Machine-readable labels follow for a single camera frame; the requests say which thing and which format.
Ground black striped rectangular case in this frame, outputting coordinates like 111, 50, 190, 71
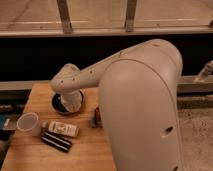
41, 132, 72, 153

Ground blue object at left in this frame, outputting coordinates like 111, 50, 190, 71
0, 115, 17, 131

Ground wooden cutting board table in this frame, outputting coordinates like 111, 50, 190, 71
1, 84, 116, 171

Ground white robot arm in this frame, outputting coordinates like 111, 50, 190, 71
51, 39, 183, 171

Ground left metal window post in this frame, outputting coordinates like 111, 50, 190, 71
57, 0, 72, 34

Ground black round bowl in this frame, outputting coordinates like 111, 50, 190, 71
52, 90, 84, 115

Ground red pocket knife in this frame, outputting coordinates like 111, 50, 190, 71
92, 107, 102, 127

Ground right metal window post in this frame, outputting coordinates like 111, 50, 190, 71
124, 0, 137, 32

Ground translucent plastic cup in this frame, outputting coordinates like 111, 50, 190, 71
17, 112, 41, 136

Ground small clear bottle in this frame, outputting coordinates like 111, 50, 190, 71
42, 121, 79, 137

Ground metal window post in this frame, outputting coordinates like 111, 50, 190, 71
57, 0, 72, 34
124, 0, 137, 32

